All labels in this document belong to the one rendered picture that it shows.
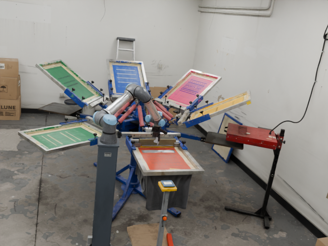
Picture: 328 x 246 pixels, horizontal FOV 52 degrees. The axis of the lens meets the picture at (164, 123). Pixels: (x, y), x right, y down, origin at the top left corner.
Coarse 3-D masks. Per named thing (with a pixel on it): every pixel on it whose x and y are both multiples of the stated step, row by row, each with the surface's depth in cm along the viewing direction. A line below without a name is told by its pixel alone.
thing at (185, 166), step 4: (160, 148) 359; (164, 148) 360; (168, 148) 361; (172, 148) 363; (168, 152) 351; (176, 152) 354; (176, 156) 344; (180, 156) 345; (180, 160) 336; (184, 164) 327; (180, 168) 317; (184, 168) 318; (188, 168) 320
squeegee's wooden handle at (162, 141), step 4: (140, 140) 349; (144, 140) 350; (148, 140) 352; (152, 140) 353; (160, 140) 356; (164, 140) 357; (168, 140) 358; (172, 140) 360; (144, 144) 352; (148, 144) 353; (152, 144) 355; (156, 144) 356; (160, 144) 357; (164, 144) 359; (168, 144) 360; (172, 144) 362
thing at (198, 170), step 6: (132, 150) 336; (186, 150) 353; (138, 156) 324; (186, 156) 344; (138, 162) 312; (192, 162) 329; (144, 168) 300; (198, 168) 316; (144, 174) 294; (150, 174) 296; (156, 174) 298; (162, 174) 300; (168, 174) 301; (174, 174) 303; (180, 174) 305; (186, 174) 307; (192, 174) 309
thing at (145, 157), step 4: (140, 148) 352; (144, 148) 353; (148, 148) 355; (152, 148) 356; (156, 148) 357; (140, 152) 342; (144, 156) 334; (144, 160) 325; (148, 160) 326; (148, 164) 317; (152, 164) 318; (152, 168) 310; (156, 168) 311; (160, 168) 312; (164, 168) 313; (168, 168) 314
